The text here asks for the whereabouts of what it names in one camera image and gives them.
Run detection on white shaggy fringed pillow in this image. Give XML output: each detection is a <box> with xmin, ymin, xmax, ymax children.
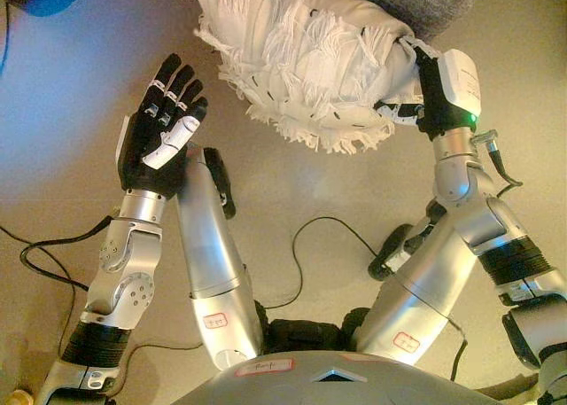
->
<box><xmin>176</xmin><ymin>0</ymin><xmax>426</xmax><ymax>156</ymax></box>

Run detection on silver left robot leg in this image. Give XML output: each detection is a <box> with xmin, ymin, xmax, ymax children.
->
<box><xmin>175</xmin><ymin>141</ymin><xmax>267</xmax><ymax>371</ymax></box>

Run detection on brown thin floor cable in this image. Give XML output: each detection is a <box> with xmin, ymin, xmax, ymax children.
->
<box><xmin>115</xmin><ymin>341</ymin><xmax>204</xmax><ymax>382</ymax></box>

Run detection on grey fabric armchair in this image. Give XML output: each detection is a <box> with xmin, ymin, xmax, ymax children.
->
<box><xmin>327</xmin><ymin>0</ymin><xmax>488</xmax><ymax>43</ymax></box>

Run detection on blue thin cable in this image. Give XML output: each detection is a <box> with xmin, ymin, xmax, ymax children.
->
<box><xmin>0</xmin><ymin>0</ymin><xmax>12</xmax><ymax>77</ymax></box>

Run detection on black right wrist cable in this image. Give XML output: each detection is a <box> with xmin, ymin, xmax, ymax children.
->
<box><xmin>471</xmin><ymin>129</ymin><xmax>524</xmax><ymax>199</ymax></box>

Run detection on grey robot torso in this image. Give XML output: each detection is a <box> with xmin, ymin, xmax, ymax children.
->
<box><xmin>170</xmin><ymin>307</ymin><xmax>504</xmax><ymax>405</ymax></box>

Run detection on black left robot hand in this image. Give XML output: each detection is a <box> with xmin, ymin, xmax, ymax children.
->
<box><xmin>115</xmin><ymin>52</ymin><xmax>209</xmax><ymax>200</ymax></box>

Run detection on black cable at hip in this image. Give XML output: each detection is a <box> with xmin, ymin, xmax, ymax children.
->
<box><xmin>446</xmin><ymin>318</ymin><xmax>470</xmax><ymax>383</ymax></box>

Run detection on thin black looped cable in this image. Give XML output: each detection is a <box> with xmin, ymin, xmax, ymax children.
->
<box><xmin>264</xmin><ymin>216</ymin><xmax>378</xmax><ymax>311</ymax></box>

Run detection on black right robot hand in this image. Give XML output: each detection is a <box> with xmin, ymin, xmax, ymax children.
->
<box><xmin>374</xmin><ymin>35</ymin><xmax>483</xmax><ymax>143</ymax></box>

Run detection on thin black floor cable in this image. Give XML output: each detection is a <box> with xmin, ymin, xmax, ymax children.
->
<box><xmin>0</xmin><ymin>224</ymin><xmax>35</xmax><ymax>249</ymax></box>

